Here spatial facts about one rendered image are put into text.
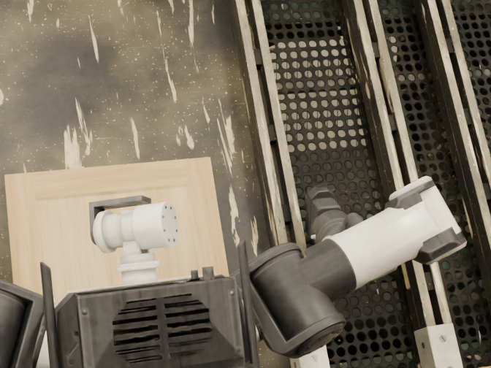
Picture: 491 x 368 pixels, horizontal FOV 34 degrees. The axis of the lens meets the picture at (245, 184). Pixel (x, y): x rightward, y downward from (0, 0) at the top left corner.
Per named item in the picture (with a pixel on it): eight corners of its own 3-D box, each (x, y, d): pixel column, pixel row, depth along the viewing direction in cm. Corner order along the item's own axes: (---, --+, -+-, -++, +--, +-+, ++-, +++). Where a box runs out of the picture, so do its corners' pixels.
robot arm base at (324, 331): (342, 339, 126) (353, 317, 116) (270, 380, 123) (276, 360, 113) (291, 260, 132) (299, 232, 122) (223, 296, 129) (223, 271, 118)
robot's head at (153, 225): (165, 262, 115) (158, 201, 116) (100, 269, 118) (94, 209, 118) (181, 260, 121) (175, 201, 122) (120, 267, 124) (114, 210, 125)
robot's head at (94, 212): (140, 245, 116) (137, 193, 117) (86, 252, 118) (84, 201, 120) (158, 249, 122) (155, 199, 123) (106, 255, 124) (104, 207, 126)
